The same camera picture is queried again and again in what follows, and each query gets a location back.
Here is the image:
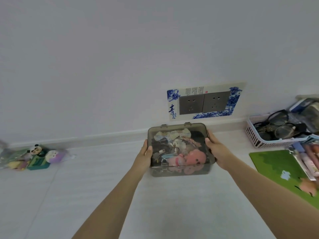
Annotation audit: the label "panda figurine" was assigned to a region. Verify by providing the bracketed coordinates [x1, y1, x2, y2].
[30, 144, 44, 157]

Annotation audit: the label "grey wall socket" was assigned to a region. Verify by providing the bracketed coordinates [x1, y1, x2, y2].
[178, 94, 206, 115]
[202, 91, 231, 113]

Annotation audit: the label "pink plastic basket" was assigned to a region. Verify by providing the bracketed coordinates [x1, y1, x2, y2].
[245, 114, 309, 149]

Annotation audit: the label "pink beaver plush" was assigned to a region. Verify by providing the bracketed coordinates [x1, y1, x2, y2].
[185, 149, 207, 170]

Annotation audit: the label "blue floral socket frame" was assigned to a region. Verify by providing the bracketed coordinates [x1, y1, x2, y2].
[166, 82, 247, 121]

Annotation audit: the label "green desk mat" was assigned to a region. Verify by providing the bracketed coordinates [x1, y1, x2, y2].
[249, 150, 319, 209]

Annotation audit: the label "blue lace bow clip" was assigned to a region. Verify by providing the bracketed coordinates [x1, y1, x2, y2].
[154, 129, 192, 147]

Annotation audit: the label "person's right forearm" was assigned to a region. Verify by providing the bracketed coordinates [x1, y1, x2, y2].
[222, 159, 319, 239]

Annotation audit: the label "transparent grey storage box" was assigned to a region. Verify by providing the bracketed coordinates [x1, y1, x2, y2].
[147, 122, 217, 178]

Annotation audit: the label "small yellow figurine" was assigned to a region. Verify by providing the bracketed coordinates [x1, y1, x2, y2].
[7, 160, 26, 170]

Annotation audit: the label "purple white plush ball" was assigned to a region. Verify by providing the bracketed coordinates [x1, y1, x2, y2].
[45, 149, 67, 164]

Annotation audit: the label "person's left hand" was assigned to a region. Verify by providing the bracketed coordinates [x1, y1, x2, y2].
[134, 139, 153, 181]

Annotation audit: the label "dark framed eyeglasses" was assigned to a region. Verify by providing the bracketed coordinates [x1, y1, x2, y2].
[253, 109, 308, 141]

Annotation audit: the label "person's left forearm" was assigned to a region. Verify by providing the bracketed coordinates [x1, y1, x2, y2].
[72, 169, 148, 239]

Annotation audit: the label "person's right hand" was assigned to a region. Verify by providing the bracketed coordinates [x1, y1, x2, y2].
[205, 129, 235, 172]

